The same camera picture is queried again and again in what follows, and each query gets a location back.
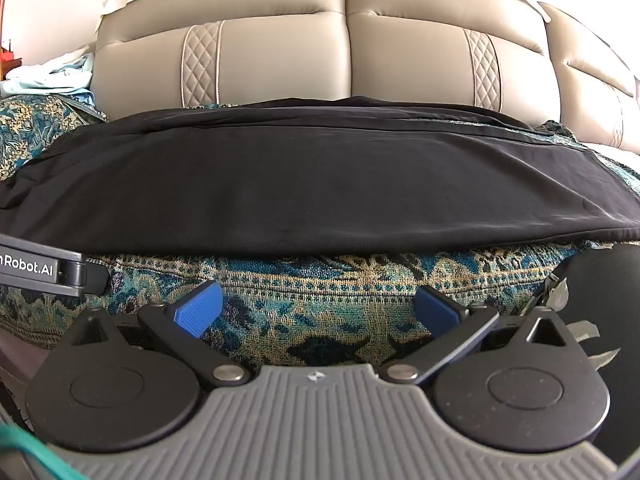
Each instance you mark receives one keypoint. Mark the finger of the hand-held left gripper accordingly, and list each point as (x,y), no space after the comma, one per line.
(96,276)

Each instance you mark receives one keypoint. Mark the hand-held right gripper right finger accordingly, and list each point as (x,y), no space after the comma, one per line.
(434,310)

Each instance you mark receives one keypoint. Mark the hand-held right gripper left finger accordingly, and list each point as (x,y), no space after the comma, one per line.
(197,311)

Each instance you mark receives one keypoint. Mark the black pants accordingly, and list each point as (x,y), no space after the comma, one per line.
(310,185)

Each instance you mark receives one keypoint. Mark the teal patterned blanket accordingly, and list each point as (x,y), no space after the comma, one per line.
(325,305)

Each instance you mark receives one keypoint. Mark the dark leaf print cloth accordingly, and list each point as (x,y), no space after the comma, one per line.
(600,300)

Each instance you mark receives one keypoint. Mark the light blue cloth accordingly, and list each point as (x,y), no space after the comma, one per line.
(45,77)

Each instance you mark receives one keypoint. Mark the reddish wooden furniture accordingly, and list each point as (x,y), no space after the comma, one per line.
(6,55)

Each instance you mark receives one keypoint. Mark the beige leather sofa backrest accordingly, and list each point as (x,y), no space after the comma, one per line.
(350,60)

